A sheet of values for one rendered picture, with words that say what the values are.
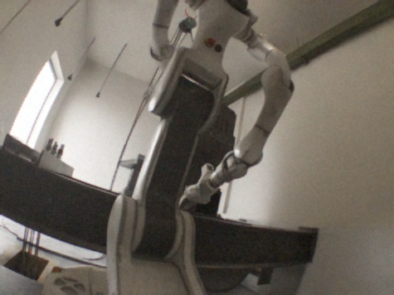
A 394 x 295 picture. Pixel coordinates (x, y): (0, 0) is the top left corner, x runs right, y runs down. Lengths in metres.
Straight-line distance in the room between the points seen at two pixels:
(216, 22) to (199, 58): 0.18
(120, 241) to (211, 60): 0.60
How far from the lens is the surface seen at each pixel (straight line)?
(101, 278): 0.83
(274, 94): 0.65
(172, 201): 0.57
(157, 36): 0.90
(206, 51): 0.70
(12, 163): 0.98
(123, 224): 0.49
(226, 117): 1.52
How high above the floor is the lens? 0.69
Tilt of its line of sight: 18 degrees up
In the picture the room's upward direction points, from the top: 14 degrees clockwise
